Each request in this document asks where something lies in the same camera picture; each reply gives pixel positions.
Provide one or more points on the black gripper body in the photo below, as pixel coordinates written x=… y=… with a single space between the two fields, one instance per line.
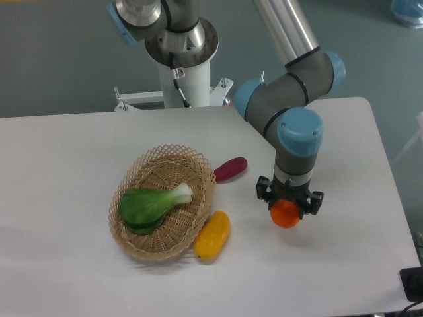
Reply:
x=298 y=195

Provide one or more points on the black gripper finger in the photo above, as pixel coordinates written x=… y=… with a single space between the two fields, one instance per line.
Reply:
x=310 y=203
x=264 y=191

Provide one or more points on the orange toy fruit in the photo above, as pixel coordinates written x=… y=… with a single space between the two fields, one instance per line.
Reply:
x=285 y=214

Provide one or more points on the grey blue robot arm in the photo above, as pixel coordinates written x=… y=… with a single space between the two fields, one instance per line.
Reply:
x=277 y=110

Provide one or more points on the purple sweet potato toy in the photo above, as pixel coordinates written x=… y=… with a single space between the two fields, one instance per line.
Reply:
x=230 y=169

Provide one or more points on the yellow toy mango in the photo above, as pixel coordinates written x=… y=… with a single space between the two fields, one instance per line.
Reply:
x=212 y=237

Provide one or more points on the woven wicker basket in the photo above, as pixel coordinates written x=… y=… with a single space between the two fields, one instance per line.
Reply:
x=164 y=168

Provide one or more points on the green bok choy toy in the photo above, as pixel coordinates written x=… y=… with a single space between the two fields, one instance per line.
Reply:
x=143 y=210

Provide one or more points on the black device at table edge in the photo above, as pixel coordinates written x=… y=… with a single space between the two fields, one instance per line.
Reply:
x=411 y=279

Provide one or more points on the blue bag in corner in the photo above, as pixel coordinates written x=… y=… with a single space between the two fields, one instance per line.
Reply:
x=408 y=12

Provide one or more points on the white frame at right edge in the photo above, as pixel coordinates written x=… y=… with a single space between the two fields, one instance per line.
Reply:
x=415 y=137

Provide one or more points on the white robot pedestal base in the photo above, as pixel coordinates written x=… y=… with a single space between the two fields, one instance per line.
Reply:
x=183 y=63

